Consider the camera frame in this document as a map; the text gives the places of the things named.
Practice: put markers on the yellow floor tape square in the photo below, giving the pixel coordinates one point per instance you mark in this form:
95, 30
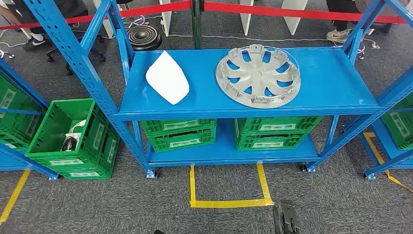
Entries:
226, 203
15, 193
374, 148

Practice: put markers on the black ribbed round stool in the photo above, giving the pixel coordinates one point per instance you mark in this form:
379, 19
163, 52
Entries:
144, 37

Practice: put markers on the silver plastic wheel hubcap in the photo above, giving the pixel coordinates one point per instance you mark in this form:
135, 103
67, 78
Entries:
258, 76

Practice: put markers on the chrome stool base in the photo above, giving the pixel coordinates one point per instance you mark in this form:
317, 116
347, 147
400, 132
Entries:
362, 49

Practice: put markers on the person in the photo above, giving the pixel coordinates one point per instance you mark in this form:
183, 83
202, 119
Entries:
34, 42
338, 35

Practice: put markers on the dark green stanchion post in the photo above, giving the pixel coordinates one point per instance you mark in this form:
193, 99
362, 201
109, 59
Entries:
197, 25

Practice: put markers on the blue metal shelf rack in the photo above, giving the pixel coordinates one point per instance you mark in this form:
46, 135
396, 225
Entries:
382, 139
13, 163
206, 64

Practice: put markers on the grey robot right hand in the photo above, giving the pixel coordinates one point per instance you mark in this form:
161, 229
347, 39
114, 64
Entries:
285, 219

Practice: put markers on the white plastic mirror cover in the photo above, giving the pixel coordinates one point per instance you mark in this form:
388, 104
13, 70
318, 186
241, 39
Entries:
167, 77

